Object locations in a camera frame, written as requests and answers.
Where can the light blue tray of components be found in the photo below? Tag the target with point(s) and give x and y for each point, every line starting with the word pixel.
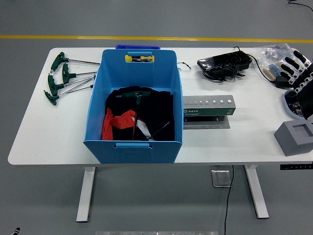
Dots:
pixel 291 102

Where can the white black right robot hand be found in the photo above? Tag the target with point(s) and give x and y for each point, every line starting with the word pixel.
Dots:
pixel 305 98

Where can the white table leg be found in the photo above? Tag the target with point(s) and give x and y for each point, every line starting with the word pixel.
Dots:
pixel 85 195
pixel 256 193

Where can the grey green wrench holder stand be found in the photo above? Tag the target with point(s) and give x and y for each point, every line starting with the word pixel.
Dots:
pixel 210 112

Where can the dark blue plastic bin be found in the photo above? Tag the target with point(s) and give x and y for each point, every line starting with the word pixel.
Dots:
pixel 137 46

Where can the clear plastic bag of parts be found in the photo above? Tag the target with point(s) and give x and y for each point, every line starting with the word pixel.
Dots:
pixel 271 51

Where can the metal floor outlet plate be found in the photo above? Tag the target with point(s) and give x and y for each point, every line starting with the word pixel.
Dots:
pixel 220 178

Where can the yellow black tool case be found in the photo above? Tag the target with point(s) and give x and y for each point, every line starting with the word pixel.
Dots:
pixel 128 58

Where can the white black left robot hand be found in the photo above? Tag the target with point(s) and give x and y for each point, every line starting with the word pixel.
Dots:
pixel 16 231

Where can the grey foam block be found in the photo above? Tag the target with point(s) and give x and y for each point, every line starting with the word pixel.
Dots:
pixel 286 139

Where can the wooden brush with blue bristles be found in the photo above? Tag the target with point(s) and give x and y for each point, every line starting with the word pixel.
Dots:
pixel 271 71

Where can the black table control panel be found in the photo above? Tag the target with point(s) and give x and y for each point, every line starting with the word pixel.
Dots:
pixel 296 167

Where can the black red white clothing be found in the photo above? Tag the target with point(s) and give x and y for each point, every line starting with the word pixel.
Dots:
pixel 159 107

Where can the black plastic tray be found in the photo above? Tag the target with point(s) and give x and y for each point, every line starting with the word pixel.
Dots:
pixel 225 62

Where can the blue plastic storage box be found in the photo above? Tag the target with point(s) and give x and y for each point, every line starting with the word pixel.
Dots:
pixel 137 73

